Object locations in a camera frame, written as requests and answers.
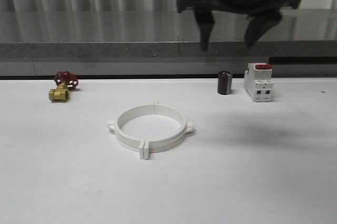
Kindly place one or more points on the brass valve red handwheel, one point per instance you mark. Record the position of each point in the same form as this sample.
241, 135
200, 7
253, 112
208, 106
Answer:
65, 81

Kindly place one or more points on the white circuit breaker red switch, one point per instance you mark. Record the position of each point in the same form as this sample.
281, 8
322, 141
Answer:
258, 82

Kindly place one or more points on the dark brown cylindrical capacitor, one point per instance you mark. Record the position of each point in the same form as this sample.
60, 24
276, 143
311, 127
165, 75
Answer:
224, 83

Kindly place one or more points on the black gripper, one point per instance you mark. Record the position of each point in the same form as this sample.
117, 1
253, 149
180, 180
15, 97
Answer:
266, 15

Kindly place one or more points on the white half pipe clamp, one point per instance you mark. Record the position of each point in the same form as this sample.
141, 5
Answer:
123, 134
185, 127

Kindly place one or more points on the grey stone countertop ledge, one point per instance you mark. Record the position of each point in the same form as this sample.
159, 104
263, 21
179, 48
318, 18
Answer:
304, 36

